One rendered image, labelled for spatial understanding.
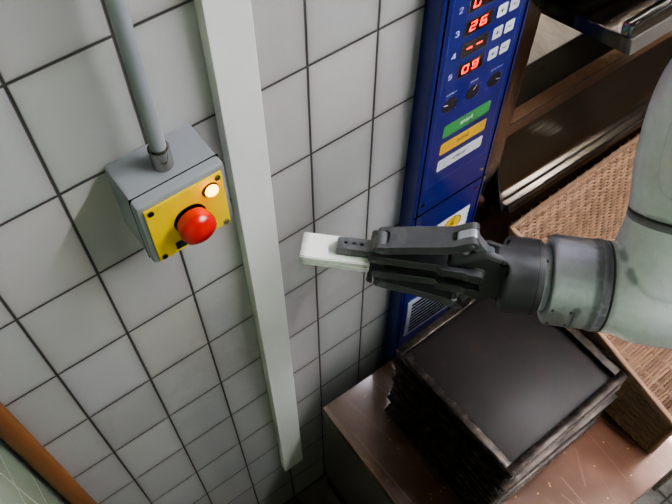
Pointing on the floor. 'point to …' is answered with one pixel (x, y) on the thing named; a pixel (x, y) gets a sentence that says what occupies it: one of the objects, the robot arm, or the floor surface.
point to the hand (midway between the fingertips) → (336, 252)
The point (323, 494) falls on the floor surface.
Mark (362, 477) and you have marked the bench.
